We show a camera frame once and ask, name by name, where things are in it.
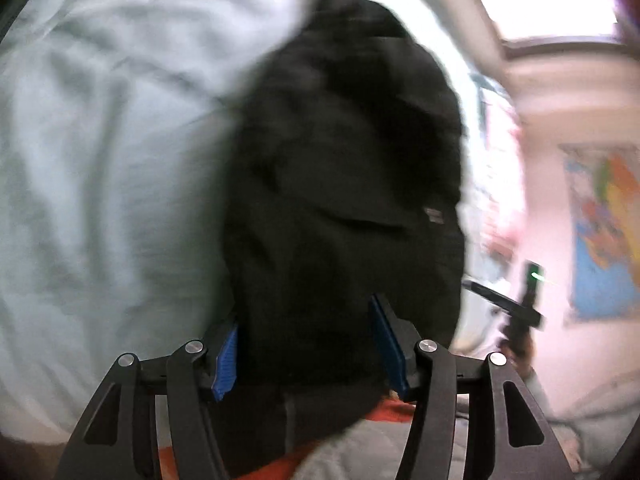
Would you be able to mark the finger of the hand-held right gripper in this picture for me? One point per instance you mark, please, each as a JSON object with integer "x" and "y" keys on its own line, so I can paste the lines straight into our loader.
{"x": 495, "y": 301}

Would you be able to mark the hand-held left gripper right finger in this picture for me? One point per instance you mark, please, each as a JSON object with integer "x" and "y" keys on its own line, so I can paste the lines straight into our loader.
{"x": 390, "y": 350}

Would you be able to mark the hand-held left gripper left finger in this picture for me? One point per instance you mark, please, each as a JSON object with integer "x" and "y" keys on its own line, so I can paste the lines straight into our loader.
{"x": 225, "y": 365}

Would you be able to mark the black hooded jacket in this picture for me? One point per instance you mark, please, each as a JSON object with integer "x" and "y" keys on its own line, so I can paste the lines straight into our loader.
{"x": 340, "y": 185}

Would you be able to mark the pink pillow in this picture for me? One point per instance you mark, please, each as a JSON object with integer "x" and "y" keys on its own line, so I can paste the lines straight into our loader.
{"x": 500, "y": 200}

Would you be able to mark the person's orange grey clothing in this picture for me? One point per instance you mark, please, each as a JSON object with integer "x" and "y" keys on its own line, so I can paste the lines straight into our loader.
{"x": 360, "y": 450}

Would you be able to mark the light blue bed blanket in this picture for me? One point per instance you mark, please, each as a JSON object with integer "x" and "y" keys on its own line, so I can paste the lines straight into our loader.
{"x": 100, "y": 160}

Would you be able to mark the grey framed window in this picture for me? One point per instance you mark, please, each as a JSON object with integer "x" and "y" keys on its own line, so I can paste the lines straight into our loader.
{"x": 545, "y": 5}

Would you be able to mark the colourful wall map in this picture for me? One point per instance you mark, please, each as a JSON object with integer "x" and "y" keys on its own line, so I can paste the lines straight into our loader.
{"x": 605, "y": 230}

